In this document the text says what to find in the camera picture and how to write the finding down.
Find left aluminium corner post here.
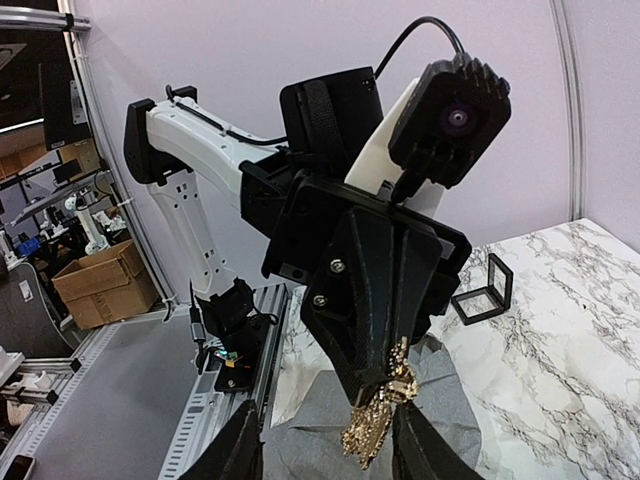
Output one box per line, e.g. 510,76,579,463
549,0,587,221

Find grey button-up shirt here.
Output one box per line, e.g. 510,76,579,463
263,335,482,479

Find cardboard box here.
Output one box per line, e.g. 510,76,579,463
52,240,159,330

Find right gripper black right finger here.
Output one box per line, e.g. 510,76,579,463
392,402,481,480

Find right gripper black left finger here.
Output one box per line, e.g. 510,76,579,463
179,400,264,480

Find black frame display box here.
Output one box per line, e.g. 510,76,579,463
450,253,514,326

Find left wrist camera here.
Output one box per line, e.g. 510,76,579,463
342,59,514,221

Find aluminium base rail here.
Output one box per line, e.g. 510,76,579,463
9,282,291,480

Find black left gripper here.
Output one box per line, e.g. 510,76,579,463
261,174,471,408

